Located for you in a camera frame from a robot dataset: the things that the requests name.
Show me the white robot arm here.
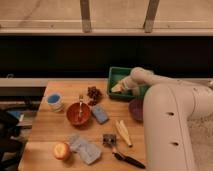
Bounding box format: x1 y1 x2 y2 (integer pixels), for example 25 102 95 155
111 67 213 171

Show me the green plastic tray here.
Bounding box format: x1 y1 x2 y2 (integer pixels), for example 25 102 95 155
107 67 148 101

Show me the fork in orange bowl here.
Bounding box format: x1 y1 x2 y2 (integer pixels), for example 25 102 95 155
78 95 83 122

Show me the blue sponge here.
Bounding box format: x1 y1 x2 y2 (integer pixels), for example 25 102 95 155
91 105 108 124

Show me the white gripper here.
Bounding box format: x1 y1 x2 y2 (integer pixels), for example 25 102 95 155
111 76 137 93

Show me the orange bowl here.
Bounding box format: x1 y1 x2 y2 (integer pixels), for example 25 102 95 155
66 102 91 126

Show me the gray crumpled cloth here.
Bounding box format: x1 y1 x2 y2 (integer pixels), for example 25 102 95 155
69 134 102 165

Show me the black handled spatula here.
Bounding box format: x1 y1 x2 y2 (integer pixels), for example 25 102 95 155
103 134 145 169

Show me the black chair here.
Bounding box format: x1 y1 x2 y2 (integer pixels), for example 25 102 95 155
0 109 23 171

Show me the bunch of dark grapes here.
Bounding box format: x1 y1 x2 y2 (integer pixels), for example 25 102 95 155
87 86 102 106

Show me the white cup blue lid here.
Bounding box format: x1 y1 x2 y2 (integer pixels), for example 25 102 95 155
46 93 63 112

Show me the red yellow apple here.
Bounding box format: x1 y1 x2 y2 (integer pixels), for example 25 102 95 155
53 142 70 160

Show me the purple bowl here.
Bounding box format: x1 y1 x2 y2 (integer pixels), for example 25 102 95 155
129 99 143 122

